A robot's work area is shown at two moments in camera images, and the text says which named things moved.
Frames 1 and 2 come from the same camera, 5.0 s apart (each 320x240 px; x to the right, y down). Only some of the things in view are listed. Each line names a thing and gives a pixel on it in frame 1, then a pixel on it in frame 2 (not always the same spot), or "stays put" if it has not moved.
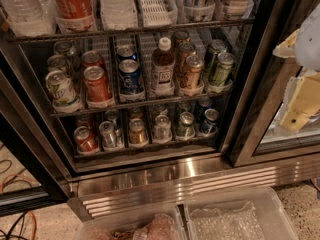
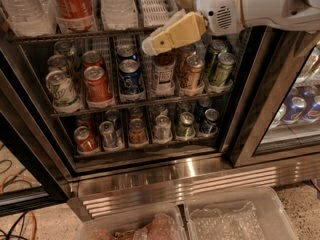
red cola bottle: x=74 y=7 stays put
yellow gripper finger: x=302 y=100 → x=181 y=28
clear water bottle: x=117 y=5 stays put
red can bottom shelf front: x=86 y=143 stays put
